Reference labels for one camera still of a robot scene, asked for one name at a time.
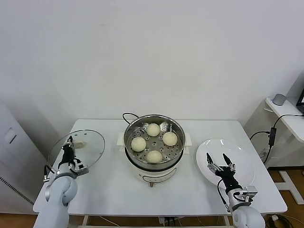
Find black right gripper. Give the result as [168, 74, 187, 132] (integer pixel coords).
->
[205, 152, 243, 192]

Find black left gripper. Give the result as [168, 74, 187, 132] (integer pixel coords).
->
[59, 135, 78, 167]

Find glass pot lid cream handle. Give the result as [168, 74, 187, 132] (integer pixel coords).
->
[47, 129, 105, 173]

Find white steamed baozi bun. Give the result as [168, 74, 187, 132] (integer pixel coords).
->
[146, 123, 161, 137]
[131, 137, 147, 152]
[146, 150, 163, 164]
[162, 132, 178, 146]

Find stainless steel steamer basket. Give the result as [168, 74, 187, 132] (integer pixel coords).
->
[117, 114, 192, 170]

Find white round plate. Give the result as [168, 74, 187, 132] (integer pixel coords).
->
[196, 139, 257, 188]

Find white floor cabinet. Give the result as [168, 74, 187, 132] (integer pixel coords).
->
[0, 103, 53, 209]

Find cream electric cooker base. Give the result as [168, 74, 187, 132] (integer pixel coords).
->
[118, 145, 191, 189]

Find white side desk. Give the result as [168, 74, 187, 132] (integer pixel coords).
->
[244, 96, 304, 170]

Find black framed monitor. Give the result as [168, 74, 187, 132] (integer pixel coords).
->
[296, 89, 304, 107]

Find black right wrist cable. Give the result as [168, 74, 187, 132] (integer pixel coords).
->
[216, 179, 232, 212]

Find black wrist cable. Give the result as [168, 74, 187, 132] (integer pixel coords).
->
[42, 165, 59, 183]
[216, 179, 232, 212]

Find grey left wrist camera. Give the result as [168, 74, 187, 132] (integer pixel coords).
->
[74, 162, 90, 176]

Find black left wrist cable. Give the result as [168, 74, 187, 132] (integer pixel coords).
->
[42, 165, 59, 183]

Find black power adapter with cable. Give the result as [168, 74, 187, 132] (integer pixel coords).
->
[249, 114, 304, 166]

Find black cooker power cord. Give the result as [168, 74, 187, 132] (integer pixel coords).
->
[123, 113, 141, 126]

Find white floor base frame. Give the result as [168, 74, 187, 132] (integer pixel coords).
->
[279, 171, 304, 205]

